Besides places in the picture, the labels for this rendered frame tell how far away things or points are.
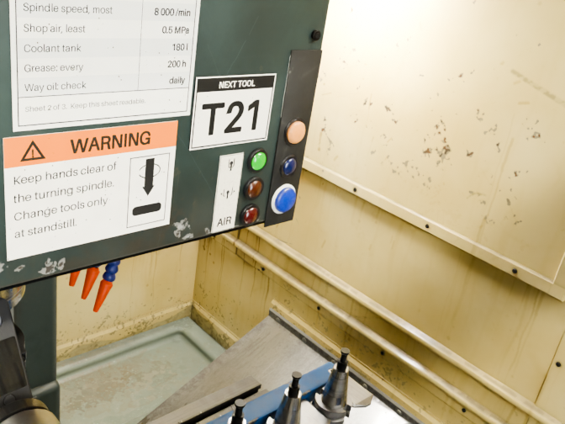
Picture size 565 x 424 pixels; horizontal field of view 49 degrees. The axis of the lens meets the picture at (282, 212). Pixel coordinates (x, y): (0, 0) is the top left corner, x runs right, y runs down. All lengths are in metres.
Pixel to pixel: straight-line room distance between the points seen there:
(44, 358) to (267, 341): 0.64
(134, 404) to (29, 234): 1.48
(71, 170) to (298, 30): 0.26
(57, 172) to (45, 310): 0.97
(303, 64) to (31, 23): 0.28
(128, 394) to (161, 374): 0.13
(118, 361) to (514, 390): 1.23
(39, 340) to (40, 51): 1.09
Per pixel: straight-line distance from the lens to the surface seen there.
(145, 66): 0.55
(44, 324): 1.51
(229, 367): 1.85
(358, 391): 1.15
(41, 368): 1.58
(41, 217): 0.55
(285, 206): 0.71
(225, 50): 0.59
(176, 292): 2.21
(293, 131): 0.67
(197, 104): 0.59
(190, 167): 0.61
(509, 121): 1.33
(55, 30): 0.51
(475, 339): 1.49
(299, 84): 0.67
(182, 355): 2.18
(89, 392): 2.04
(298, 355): 1.83
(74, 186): 0.55
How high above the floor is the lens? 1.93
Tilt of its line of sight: 24 degrees down
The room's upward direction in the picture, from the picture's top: 10 degrees clockwise
